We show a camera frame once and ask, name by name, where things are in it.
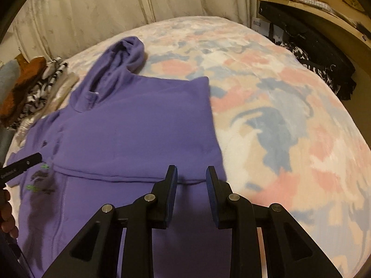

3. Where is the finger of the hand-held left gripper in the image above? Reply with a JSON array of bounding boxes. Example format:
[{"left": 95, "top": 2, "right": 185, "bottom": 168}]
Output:
[{"left": 0, "top": 152, "right": 43, "bottom": 186}]

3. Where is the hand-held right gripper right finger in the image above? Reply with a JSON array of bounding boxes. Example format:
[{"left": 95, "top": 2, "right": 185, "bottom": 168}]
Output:
[{"left": 205, "top": 166, "right": 342, "bottom": 278}]

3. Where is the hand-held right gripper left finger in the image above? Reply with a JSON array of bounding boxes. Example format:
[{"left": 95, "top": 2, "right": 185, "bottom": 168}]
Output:
[{"left": 42, "top": 165, "right": 178, "bottom": 278}]

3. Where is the purple hoodie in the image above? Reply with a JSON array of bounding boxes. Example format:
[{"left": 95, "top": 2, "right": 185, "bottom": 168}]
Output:
[{"left": 6, "top": 36, "right": 229, "bottom": 278}]

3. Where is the stack of folded clothes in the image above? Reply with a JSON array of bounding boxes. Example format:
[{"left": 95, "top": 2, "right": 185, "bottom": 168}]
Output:
[{"left": 6, "top": 58, "right": 68, "bottom": 129}]

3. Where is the person's left hand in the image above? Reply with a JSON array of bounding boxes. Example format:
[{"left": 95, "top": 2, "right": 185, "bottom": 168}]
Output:
[{"left": 0, "top": 188, "right": 19, "bottom": 238}]

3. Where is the brown folded garment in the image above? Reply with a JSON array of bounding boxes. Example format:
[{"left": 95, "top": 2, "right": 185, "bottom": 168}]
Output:
[{"left": 0, "top": 56, "right": 48, "bottom": 126}]

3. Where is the cream folded garment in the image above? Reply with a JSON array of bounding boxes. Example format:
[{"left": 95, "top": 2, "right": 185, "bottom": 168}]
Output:
[{"left": 13, "top": 72, "right": 80, "bottom": 139}]

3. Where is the grey-blue folded cloth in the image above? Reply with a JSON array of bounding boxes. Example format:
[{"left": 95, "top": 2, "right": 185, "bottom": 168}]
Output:
[{"left": 0, "top": 59, "right": 22, "bottom": 107}]

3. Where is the pastel patterned blanket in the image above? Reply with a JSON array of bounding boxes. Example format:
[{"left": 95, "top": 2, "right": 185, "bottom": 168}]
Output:
[{"left": 6, "top": 16, "right": 371, "bottom": 278}]

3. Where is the black and white patterned cloth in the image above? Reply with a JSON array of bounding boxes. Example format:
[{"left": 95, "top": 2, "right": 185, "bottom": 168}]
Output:
[{"left": 278, "top": 42, "right": 358, "bottom": 100}]

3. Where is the cream curtain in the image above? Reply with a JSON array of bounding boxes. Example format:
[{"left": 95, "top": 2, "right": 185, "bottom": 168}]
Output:
[{"left": 0, "top": 0, "right": 258, "bottom": 73}]

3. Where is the white labelled box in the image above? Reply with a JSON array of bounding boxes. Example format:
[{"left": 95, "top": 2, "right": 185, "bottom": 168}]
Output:
[{"left": 252, "top": 17, "right": 271, "bottom": 37}]

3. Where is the long black bag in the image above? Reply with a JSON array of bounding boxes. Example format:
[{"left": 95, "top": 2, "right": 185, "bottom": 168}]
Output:
[{"left": 258, "top": 1, "right": 356, "bottom": 79}]

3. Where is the white blister pack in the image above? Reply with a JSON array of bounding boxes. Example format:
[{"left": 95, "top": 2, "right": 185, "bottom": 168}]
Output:
[{"left": 304, "top": 0, "right": 331, "bottom": 10}]

